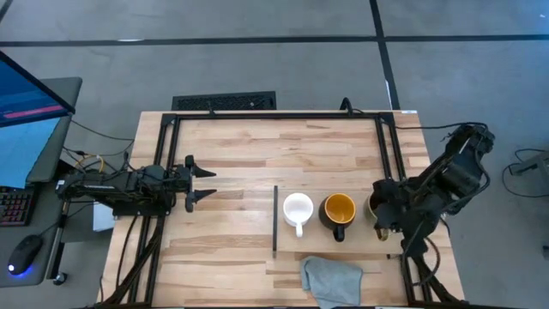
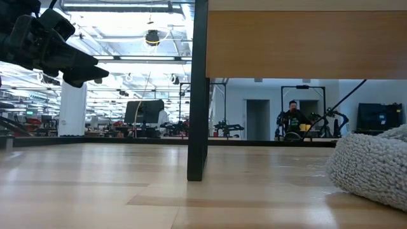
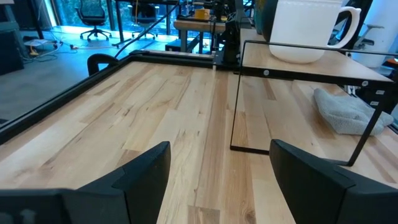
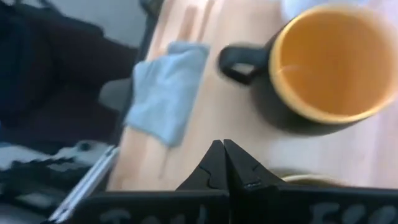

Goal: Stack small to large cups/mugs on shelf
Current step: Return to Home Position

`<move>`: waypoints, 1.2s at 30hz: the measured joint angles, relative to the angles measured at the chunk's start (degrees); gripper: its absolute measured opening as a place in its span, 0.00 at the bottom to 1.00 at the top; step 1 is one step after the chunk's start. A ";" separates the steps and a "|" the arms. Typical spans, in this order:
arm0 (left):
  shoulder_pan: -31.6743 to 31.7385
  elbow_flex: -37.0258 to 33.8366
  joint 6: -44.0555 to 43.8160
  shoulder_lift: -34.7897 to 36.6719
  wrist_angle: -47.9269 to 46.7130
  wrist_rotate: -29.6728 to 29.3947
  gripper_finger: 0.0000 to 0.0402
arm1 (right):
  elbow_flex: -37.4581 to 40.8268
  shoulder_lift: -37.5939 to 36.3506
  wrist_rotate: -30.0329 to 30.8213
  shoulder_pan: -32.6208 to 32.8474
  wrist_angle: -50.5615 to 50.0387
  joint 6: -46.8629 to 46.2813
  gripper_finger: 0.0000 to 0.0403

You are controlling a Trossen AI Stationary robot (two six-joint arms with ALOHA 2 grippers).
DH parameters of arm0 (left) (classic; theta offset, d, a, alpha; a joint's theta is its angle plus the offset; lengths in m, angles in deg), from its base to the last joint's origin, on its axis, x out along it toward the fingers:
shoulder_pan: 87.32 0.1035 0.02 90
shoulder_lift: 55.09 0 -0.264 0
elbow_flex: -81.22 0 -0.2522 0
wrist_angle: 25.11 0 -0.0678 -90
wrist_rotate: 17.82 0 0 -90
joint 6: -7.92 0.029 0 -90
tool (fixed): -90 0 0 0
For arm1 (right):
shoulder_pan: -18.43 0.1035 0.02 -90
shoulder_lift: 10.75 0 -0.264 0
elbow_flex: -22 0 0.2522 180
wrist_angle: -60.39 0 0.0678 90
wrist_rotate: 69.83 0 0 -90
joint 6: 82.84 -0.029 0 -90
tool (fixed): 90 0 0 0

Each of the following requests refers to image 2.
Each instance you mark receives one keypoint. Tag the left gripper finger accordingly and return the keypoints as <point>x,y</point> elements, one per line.
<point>76,57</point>
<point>89,76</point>

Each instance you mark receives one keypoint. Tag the background black robot arm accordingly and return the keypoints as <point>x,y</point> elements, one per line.
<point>175,127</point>
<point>229,128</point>
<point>337,119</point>

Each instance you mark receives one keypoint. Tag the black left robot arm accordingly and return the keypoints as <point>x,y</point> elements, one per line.
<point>16,8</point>

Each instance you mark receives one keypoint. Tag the black shelf leg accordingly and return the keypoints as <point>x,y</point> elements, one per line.
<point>198,95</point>

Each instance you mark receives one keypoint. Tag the wooden shelf board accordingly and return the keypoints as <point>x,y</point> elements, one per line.
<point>302,44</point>

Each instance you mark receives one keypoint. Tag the yellow background cups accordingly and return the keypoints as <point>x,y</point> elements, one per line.
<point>303,127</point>

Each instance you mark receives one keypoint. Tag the white pillar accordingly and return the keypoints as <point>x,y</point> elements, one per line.
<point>72,111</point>

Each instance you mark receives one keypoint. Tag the ceiling light strip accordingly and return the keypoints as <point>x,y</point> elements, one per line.
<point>143,58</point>

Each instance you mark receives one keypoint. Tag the black background monitor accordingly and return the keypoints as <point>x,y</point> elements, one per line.
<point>143,111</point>

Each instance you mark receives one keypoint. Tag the red storage bins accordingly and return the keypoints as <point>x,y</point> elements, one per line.
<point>33,121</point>

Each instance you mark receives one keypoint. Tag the person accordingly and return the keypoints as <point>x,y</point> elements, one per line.
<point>163,119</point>
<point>294,121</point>

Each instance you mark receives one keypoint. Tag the grey terry cloth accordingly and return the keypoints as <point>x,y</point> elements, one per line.
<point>372,168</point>

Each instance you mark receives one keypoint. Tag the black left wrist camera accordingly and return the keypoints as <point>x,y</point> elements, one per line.
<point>58,25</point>

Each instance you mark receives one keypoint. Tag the black aluminium table frame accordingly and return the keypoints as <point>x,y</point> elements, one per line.
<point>127,141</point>

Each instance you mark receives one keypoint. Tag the black background frame stand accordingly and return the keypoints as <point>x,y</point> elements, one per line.
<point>281,101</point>
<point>180,95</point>

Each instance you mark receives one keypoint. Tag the black wall screen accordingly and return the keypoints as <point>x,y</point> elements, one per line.
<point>378,116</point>

